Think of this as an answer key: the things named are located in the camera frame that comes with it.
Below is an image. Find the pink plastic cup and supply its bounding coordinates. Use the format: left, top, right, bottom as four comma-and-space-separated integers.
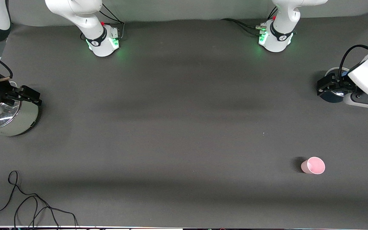
301, 157, 326, 175

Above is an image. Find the dark blue saucepan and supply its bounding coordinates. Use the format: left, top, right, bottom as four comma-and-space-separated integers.
317, 67, 350, 103

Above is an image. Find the pale green cooking pot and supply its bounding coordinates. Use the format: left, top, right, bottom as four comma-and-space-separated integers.
0, 96, 39, 138

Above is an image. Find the glass pot lid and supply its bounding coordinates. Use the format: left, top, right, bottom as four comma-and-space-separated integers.
0, 96, 22, 130

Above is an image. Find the dark grey table cloth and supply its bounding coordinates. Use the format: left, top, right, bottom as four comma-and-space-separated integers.
0, 13, 368, 228

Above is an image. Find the thin black loose cable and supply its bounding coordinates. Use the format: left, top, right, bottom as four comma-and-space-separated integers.
0, 170, 77, 228

